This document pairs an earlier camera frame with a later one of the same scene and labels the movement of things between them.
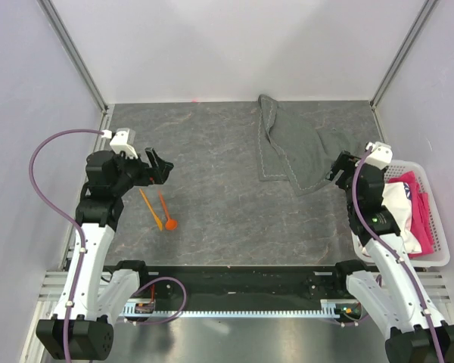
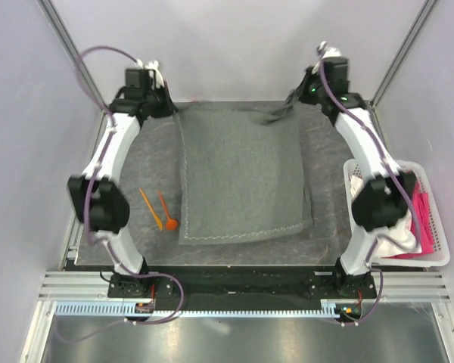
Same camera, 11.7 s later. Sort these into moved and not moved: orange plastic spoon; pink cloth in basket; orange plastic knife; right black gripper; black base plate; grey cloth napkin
Moved: right black gripper; grey cloth napkin
Not moved: orange plastic spoon; black base plate; pink cloth in basket; orange plastic knife
